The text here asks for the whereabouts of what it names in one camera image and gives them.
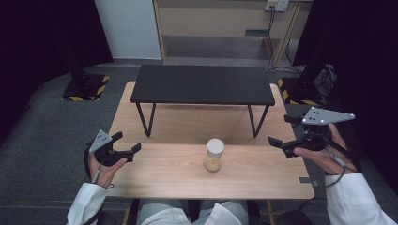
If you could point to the person's right hand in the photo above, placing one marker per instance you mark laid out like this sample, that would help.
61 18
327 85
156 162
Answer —
336 157

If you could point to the black stand base striped edge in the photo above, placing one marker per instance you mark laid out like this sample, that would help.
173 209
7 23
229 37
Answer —
86 87
298 92

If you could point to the person's legs in grey trousers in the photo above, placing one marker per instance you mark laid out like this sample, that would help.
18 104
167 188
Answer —
187 213

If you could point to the clear jar with white lid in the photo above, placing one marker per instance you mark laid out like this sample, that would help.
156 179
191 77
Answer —
214 155

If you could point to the person's left hand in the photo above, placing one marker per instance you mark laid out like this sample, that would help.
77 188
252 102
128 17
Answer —
104 172

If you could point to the white panel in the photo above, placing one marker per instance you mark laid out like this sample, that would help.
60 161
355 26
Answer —
128 29

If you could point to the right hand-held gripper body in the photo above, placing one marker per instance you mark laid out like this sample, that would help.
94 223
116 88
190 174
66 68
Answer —
316 117

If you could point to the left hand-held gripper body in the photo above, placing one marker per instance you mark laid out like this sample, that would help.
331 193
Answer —
108 156

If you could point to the black curtain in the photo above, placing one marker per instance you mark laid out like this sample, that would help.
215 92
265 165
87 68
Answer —
47 40
359 56

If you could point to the grey tape strip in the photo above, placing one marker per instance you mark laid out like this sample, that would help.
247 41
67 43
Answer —
308 180

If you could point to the wooden shelf unit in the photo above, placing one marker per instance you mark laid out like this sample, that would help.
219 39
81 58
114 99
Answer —
225 31

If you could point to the white wall socket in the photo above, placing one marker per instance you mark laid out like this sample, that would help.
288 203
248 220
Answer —
277 5

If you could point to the black low table with legs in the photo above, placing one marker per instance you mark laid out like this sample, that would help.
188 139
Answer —
202 84

